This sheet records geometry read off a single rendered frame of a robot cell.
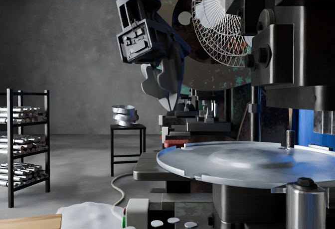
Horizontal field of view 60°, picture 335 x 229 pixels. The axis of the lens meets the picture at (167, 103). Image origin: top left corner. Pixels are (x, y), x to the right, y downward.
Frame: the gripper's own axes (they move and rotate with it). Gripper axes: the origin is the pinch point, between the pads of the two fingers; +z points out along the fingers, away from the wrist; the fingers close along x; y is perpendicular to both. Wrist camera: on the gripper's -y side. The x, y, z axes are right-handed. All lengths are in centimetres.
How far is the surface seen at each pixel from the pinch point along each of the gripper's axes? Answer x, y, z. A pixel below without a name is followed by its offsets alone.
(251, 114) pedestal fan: -15, -84, 2
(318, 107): 23.8, 5.4, 7.2
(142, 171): 2.9, 15.3, 9.8
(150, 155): -2.3, 6.7, 8.2
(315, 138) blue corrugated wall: -22, -257, 30
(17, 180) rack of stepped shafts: -216, -78, 4
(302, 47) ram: 23.9, 4.3, -0.6
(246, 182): 16.2, 14.5, 13.1
